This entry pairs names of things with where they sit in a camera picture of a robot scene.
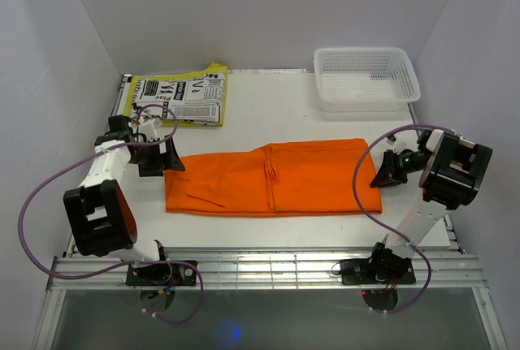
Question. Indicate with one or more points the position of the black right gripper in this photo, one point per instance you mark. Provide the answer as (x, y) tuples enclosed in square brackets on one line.
[(388, 174)]

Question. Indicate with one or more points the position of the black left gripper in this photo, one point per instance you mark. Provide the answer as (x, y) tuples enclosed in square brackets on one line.
[(168, 160)]

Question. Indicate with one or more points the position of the orange trousers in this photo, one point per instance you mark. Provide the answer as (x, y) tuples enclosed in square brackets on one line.
[(309, 178)]

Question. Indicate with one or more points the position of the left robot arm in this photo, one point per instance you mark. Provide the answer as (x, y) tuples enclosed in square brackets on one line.
[(100, 217)]

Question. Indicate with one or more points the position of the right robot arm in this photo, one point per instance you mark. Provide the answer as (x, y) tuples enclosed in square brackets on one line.
[(452, 170)]

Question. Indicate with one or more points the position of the newspaper print yellow folded trousers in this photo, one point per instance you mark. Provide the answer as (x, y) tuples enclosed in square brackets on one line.
[(191, 98)]

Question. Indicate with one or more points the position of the white perforated plastic basket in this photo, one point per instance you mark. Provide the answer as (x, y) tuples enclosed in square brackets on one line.
[(365, 79)]

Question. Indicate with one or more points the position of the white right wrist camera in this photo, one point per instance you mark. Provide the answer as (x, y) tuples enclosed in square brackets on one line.
[(398, 148)]

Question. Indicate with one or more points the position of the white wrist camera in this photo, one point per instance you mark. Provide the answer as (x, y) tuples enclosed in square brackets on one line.
[(398, 148), (149, 130)]

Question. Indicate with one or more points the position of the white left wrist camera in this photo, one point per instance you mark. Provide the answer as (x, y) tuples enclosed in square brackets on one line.
[(149, 130)]

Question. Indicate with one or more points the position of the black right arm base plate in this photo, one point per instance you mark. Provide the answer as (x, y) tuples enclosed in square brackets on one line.
[(361, 271)]

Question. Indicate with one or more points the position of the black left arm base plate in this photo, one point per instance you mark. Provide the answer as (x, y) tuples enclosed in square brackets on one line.
[(161, 275)]

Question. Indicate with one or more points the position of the aluminium table edge rail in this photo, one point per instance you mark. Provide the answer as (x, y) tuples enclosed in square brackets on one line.
[(263, 269)]

